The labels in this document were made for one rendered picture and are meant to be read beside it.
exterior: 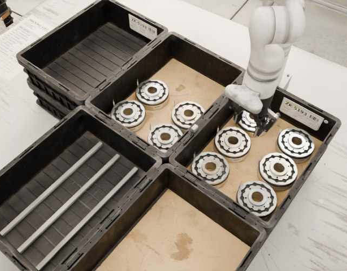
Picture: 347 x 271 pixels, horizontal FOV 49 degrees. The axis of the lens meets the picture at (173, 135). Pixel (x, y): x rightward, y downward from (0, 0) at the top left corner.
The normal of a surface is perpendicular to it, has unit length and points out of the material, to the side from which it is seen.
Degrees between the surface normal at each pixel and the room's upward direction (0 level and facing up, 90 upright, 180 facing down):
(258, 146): 0
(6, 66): 0
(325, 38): 0
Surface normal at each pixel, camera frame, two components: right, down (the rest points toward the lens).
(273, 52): 0.26, -0.43
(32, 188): 0.01, -0.58
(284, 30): 0.08, 0.48
